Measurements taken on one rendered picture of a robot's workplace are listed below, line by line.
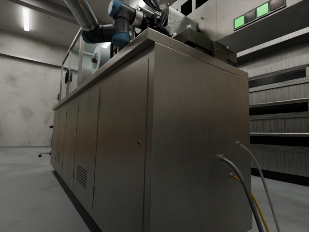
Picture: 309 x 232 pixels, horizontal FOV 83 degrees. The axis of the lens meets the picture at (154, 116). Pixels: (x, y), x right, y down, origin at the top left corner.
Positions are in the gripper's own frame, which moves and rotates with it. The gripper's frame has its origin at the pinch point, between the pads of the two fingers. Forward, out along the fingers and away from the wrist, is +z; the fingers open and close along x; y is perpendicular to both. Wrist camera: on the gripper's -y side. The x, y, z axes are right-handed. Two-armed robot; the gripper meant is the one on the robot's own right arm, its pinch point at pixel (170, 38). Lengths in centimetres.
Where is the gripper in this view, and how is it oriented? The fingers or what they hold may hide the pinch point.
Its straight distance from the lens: 108.5
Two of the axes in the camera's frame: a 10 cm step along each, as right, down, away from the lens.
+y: 0.3, -9.9, 1.0
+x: -5.9, 0.7, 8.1
